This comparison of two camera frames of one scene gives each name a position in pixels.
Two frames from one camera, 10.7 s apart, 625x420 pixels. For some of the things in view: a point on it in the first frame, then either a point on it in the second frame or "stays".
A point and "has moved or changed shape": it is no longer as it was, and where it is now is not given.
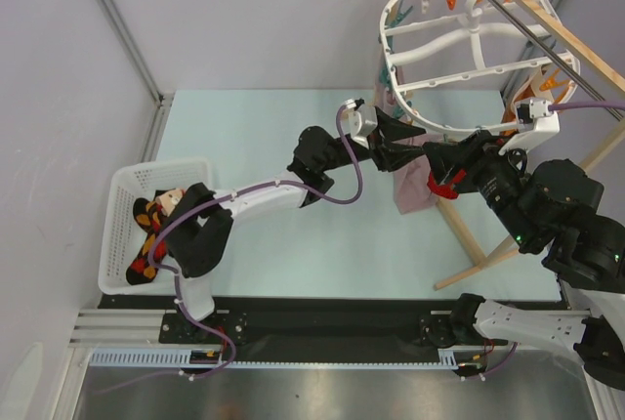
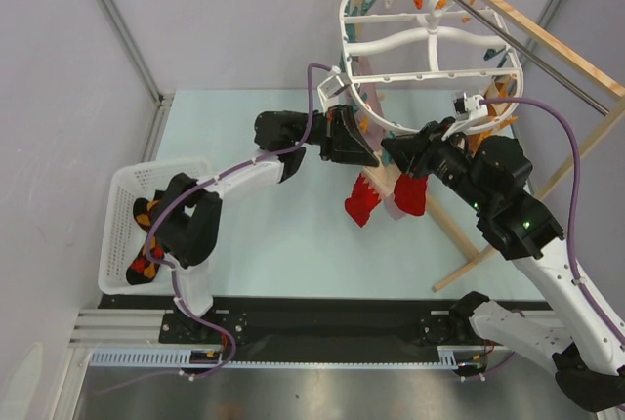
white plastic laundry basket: x=120 y=231 stays
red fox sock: x=167 y=200 has moved or changed shape
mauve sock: x=413 y=191 to x=370 y=106
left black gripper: x=386 y=155 to x=340 y=140
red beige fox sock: x=447 y=190 to x=409 y=193
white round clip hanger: x=468 y=52 has moved or changed shape
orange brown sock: x=511 y=115 to x=503 y=86
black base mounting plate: x=316 y=322 stays
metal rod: x=530 y=34 to x=503 y=33
